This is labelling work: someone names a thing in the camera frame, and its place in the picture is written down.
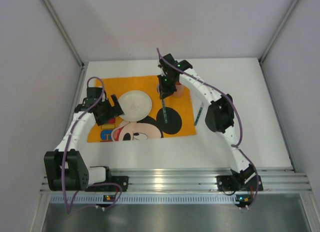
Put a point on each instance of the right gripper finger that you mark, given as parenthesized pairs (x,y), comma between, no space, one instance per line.
(162,83)
(171,91)

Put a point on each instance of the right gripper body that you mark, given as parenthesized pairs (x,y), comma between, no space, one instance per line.
(164,92)

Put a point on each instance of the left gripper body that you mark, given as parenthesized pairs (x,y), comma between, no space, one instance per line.
(110,111)

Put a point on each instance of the pink plastic cup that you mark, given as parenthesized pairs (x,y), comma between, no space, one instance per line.
(179,90)

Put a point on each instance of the cream round plate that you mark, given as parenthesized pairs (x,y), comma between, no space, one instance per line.
(136,105)

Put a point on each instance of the orange cartoon cloth placemat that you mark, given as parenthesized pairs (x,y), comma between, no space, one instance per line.
(179,112)

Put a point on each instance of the green handled spoon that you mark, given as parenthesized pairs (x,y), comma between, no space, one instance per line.
(163,105)

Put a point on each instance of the green handled fork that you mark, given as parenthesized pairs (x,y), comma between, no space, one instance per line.
(199,114)

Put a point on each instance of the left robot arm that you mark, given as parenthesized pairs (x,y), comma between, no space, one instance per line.
(66,168)

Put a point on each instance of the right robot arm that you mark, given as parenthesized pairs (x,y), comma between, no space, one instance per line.
(221,117)

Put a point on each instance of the left aluminium frame post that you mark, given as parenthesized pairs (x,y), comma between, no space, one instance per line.
(59,25)

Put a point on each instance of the aluminium frame post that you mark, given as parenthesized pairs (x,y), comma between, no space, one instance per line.
(284,20)
(59,25)

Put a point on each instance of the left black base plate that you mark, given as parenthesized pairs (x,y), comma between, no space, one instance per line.
(120,183)

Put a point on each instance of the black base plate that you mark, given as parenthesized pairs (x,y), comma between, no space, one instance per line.
(120,183)
(231,183)

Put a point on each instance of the perforated cable duct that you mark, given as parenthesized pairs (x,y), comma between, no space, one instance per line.
(159,199)

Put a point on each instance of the right aluminium frame post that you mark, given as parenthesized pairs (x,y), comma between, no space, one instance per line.
(284,20)

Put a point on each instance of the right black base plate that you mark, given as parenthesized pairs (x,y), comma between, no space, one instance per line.
(231,183)

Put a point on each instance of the aluminium mounting rail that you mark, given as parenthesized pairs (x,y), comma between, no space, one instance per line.
(205,180)

